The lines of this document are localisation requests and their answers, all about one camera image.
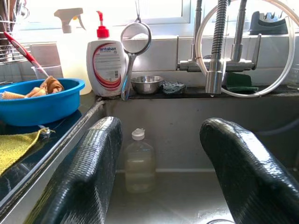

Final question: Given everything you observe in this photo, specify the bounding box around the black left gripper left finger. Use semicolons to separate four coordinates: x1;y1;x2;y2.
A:
30;116;123;224

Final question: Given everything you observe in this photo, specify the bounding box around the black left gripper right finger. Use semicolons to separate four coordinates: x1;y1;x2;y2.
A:
199;118;299;224

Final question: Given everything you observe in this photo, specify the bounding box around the clear plastic bottle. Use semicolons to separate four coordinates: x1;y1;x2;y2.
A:
124;127;157;193

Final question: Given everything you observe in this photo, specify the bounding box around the yellow cloth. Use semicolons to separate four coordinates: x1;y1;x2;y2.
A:
0;128;47;175

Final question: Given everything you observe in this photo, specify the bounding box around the blue plastic bowl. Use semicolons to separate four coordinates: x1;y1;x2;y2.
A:
0;78;86;126

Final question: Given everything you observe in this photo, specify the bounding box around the stainless steel sink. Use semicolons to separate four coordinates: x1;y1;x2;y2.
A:
0;97;299;224

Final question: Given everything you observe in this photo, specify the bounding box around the brown rag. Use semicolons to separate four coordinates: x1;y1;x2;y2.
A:
1;76;65;100

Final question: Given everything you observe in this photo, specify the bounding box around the green sponge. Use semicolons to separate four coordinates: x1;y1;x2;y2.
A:
225;72;259;92

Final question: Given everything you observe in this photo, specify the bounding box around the clear plastic cup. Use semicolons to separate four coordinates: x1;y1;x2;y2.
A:
31;65;64;80

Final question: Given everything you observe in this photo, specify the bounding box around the white red pump soap bottle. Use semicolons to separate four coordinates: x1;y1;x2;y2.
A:
86;11;128;97

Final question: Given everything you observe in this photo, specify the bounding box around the clear glass jar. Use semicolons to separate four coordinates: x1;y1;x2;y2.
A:
286;67;299;89

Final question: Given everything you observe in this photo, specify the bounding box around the small steel bowl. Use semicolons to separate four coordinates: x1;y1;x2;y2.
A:
130;75;165;94

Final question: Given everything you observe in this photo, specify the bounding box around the translucent spray bottle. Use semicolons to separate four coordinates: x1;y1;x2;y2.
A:
53;7;93;95

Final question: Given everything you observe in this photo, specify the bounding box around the steel mesh strainer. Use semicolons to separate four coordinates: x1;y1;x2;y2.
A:
120;0;152;101

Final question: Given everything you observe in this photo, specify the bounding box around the red handled brush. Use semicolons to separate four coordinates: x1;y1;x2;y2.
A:
3;31;50;77

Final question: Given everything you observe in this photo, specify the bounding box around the steel wire dish rack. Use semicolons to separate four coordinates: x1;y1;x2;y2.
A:
0;0;32;66

